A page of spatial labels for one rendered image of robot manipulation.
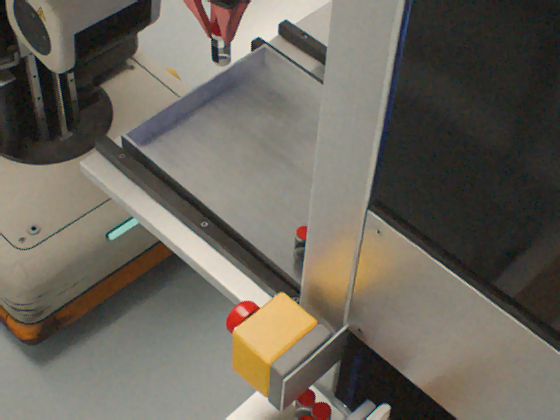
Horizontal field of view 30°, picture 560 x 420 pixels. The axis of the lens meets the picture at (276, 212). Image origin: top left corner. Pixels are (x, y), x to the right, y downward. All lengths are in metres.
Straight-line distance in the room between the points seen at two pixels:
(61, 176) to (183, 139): 0.81
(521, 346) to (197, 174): 0.60
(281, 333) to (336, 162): 0.21
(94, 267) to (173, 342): 0.25
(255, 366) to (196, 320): 1.24
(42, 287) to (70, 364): 0.24
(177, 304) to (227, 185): 0.98
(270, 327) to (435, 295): 0.20
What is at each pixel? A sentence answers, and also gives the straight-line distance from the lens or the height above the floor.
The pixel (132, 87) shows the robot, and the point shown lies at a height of 0.28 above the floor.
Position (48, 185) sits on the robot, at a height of 0.28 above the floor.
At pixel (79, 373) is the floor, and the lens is 2.21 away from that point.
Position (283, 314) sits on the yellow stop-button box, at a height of 1.03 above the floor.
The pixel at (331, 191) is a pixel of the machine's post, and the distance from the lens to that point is 0.92.
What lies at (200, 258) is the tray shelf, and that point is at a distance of 1.26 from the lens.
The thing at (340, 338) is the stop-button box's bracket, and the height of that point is 1.01.
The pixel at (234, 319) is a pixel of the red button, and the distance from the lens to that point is 1.06.
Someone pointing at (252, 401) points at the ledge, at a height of 0.88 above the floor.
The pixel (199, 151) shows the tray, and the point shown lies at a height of 0.88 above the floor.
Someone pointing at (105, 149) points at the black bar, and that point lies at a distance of 1.36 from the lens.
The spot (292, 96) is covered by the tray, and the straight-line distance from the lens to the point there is 1.45.
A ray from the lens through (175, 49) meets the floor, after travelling 2.84.
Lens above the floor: 1.89
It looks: 51 degrees down
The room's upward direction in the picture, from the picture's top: 4 degrees clockwise
